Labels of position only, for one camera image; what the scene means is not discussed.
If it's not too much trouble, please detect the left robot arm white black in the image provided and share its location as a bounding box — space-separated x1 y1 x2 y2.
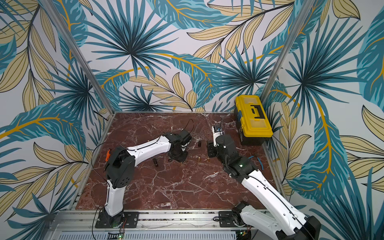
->
99 130 192 228

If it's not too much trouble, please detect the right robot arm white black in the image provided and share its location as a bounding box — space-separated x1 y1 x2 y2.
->
207 133 321 240

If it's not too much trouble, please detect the yellow black toolbox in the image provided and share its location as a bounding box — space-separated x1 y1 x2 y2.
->
234 95 273 146

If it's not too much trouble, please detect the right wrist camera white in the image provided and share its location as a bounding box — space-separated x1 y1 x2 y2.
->
212 125 225 147

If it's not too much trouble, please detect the blue cable by toolbox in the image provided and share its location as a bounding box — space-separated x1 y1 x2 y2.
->
247 155 265 169

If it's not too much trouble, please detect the orange handled screwdriver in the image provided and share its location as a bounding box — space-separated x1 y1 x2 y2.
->
105 149 112 162

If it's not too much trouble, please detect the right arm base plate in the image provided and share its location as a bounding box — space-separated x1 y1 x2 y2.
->
213 211 245 228

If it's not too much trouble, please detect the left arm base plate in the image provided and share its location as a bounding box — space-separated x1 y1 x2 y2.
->
95 211 139 229

